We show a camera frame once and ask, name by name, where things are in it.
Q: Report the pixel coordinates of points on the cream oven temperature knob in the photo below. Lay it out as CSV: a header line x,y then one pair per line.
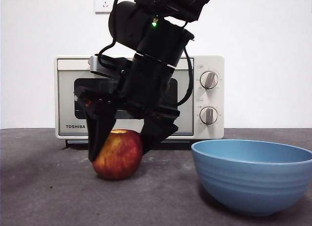
x,y
209,80

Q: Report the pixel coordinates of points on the blue ribbed bowl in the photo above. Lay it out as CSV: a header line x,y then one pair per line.
x,y
243,182

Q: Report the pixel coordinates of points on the red yellow apple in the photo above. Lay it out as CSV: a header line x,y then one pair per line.
x,y
119,155

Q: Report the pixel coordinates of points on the cream Toshiba toaster oven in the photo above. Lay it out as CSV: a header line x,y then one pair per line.
x,y
212,133

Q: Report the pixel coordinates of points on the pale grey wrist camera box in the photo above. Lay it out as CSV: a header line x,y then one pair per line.
x,y
93,65

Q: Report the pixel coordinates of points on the glass window oven door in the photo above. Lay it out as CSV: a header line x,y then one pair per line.
x,y
65,101

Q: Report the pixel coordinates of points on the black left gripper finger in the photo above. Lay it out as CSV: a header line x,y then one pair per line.
x,y
156,133
100,128

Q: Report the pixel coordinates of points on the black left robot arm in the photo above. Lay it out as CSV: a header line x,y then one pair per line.
x,y
158,40

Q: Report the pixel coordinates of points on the cream oven timer knob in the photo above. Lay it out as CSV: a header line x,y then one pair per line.
x,y
209,115

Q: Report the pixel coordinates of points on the white wall socket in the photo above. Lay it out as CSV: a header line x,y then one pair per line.
x,y
102,4

